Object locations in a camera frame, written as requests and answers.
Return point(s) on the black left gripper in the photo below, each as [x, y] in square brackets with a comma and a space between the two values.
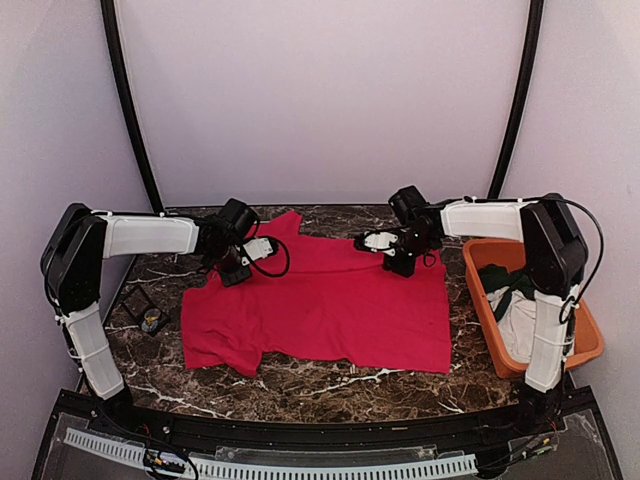
[229, 278]

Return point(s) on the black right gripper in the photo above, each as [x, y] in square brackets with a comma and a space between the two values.
[407, 267]

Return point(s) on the magenta t-shirt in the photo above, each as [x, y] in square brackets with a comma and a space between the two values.
[335, 303]

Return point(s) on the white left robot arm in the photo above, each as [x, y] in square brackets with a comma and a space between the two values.
[71, 265]

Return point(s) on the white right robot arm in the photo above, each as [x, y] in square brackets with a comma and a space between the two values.
[555, 257]

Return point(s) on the black brooch display box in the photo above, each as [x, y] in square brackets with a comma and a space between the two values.
[144, 312]

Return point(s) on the round brooch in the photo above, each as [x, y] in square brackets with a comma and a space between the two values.
[151, 320]

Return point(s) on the dark green garment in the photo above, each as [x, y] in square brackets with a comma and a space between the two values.
[494, 277]

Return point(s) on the white garment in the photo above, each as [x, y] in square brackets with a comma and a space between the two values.
[516, 322]

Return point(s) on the orange plastic basket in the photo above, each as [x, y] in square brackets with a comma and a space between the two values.
[552, 349]

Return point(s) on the black front rail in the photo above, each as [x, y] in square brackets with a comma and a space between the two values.
[474, 431]

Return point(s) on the white slotted cable duct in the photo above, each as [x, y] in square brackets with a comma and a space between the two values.
[245, 463]

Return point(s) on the black right frame post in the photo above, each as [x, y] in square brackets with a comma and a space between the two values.
[520, 95]

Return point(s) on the black frame post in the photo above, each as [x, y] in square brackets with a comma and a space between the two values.
[520, 95]
[126, 101]

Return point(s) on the black left frame post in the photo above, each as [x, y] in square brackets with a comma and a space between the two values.
[126, 101]

